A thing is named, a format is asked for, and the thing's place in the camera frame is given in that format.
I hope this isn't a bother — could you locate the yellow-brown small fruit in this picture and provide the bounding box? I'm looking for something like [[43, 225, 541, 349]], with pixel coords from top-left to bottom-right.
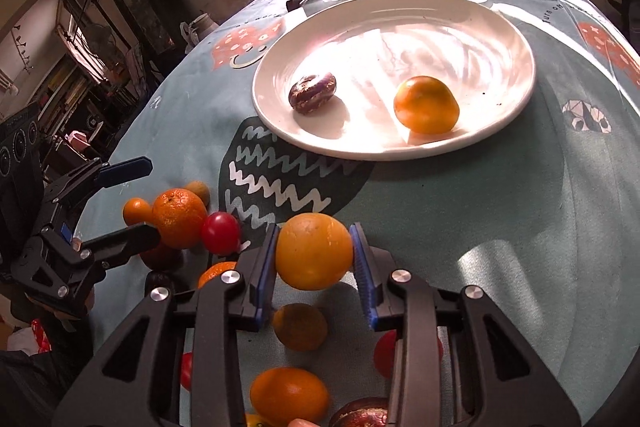
[[184, 180, 210, 207]]

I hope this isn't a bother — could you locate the dark red plum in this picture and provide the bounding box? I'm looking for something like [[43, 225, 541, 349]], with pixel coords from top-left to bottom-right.
[[139, 243, 183, 272]]

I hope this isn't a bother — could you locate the large dimpled orange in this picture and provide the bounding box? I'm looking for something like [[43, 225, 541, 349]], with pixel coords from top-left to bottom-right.
[[152, 188, 207, 249]]

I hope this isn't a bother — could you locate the white oval plate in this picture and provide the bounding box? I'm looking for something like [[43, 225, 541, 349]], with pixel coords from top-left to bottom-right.
[[252, 0, 536, 161]]

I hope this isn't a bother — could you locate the small red tomato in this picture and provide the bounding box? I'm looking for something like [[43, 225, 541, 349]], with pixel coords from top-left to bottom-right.
[[372, 328, 445, 381]]

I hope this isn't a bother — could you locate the yellow-green small fruit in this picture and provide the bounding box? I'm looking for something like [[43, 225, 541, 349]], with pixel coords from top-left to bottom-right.
[[271, 303, 329, 352]]

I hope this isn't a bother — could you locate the small orange tangerine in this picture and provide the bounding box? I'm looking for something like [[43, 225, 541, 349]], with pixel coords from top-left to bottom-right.
[[122, 197, 153, 227]]

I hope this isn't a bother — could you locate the dark purple mangosteen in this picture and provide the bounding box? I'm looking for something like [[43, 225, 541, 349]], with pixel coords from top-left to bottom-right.
[[288, 72, 337, 115]]

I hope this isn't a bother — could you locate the smooth orange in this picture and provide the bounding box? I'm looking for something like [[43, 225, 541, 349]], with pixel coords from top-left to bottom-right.
[[276, 212, 354, 291]]

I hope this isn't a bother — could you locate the white kettle jug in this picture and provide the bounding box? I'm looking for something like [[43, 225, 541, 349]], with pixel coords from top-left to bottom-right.
[[180, 13, 218, 48]]

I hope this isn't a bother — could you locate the light blue patterned tablecloth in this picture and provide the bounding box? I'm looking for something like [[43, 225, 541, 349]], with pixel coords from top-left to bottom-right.
[[76, 0, 639, 426]]

